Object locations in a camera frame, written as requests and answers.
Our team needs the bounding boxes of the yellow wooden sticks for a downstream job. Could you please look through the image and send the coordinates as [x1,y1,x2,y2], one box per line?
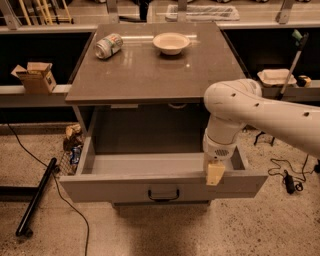
[17,0,74,26]

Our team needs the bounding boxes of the white mesh tray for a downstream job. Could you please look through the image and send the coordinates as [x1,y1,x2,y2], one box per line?
[165,4,241,23]

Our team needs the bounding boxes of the open cardboard box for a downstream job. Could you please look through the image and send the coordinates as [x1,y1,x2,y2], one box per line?
[11,62,56,94]

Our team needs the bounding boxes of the yellow tape measure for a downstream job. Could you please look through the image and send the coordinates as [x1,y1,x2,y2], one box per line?
[297,75,311,87]

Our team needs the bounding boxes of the wire basket with trash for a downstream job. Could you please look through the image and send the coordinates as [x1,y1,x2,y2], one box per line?
[58,123,84,176]

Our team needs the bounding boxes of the grey top drawer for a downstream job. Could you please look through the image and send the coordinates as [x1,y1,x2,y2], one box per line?
[59,105,269,204]

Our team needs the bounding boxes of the grey drawer cabinet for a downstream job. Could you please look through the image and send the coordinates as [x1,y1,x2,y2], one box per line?
[65,22,257,209]

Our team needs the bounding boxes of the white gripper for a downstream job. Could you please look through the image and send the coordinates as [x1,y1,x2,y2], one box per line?
[203,134,236,186]

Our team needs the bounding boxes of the white paper bowl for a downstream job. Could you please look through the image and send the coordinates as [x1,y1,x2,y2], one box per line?
[153,32,190,56]

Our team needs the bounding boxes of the black floor cable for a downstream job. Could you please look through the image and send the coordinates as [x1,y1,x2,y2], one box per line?
[0,111,91,256]

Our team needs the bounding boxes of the black metal table leg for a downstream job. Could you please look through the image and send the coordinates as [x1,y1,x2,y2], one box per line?
[0,158,57,237]

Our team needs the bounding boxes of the grabber reacher tool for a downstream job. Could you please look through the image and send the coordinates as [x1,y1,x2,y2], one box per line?
[253,29,310,147]

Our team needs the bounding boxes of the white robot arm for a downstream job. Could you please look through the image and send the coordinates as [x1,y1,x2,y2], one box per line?
[203,79,320,186]

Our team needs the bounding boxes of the white foam food tray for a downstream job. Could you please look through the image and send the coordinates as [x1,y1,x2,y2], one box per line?
[257,69,289,87]

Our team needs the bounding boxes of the black power adapter with cable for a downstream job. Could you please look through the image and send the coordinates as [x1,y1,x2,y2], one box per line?
[267,153,320,195]

